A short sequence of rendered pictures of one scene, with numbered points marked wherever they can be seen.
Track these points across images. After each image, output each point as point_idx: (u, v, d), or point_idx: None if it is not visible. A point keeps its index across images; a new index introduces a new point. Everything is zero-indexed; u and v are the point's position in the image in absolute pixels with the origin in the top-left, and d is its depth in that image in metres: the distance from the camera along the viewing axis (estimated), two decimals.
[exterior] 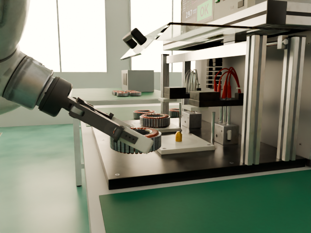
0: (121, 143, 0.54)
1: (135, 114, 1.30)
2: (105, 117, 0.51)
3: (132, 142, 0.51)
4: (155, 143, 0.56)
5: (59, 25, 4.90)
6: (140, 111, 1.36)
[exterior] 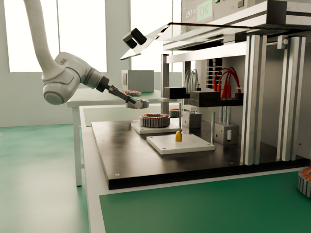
0: None
1: (127, 103, 1.26)
2: (122, 92, 1.23)
3: (133, 103, 1.22)
4: None
5: (59, 25, 4.90)
6: None
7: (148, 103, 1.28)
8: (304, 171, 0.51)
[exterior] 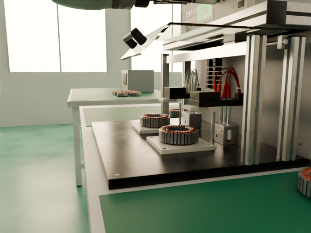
0: None
1: (165, 136, 0.72)
2: (177, 2, 0.76)
3: None
4: None
5: (59, 25, 4.90)
6: (170, 128, 0.78)
7: (198, 134, 0.75)
8: (304, 171, 0.51)
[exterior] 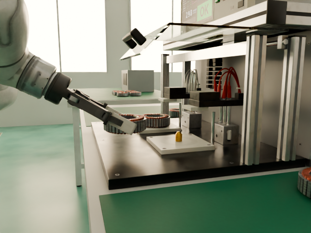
0: None
1: (108, 125, 0.67)
2: None
3: (112, 112, 0.77)
4: None
5: (59, 25, 4.90)
6: None
7: (145, 123, 0.70)
8: (304, 171, 0.51)
